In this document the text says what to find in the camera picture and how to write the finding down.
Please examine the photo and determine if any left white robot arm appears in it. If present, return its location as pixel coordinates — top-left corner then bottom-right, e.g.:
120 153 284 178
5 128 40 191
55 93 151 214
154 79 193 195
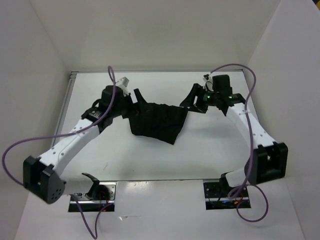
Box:
23 86 146 204

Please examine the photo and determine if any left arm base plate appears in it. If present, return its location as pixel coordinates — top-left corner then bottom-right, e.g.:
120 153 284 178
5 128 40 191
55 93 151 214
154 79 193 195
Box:
74 181 117 213

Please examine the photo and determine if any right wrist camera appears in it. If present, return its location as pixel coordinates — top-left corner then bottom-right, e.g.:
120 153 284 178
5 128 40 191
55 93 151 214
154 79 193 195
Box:
212 74 233 96

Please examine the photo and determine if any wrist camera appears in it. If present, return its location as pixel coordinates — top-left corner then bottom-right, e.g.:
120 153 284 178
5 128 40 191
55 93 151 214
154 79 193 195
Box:
99 77 129 109
212 74 233 96

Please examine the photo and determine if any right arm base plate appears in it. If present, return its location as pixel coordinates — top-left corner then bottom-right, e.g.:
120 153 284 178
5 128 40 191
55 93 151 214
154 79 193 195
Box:
203 180 251 210

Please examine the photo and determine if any black skirt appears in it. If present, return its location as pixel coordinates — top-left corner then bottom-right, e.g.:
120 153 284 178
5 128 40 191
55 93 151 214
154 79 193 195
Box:
128 102 188 145

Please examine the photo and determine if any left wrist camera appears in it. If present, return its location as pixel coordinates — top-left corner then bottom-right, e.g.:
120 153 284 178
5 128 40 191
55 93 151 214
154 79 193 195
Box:
99 77 129 109

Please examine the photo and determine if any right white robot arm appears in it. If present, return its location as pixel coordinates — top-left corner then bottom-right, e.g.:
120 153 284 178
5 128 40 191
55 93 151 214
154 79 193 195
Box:
180 83 288 197

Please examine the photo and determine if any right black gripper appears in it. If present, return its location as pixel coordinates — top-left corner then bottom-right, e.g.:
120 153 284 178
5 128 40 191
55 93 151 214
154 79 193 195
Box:
179 83 220 114

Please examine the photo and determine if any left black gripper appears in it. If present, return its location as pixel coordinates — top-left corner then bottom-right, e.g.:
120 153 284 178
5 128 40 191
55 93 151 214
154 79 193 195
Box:
111 89 153 119

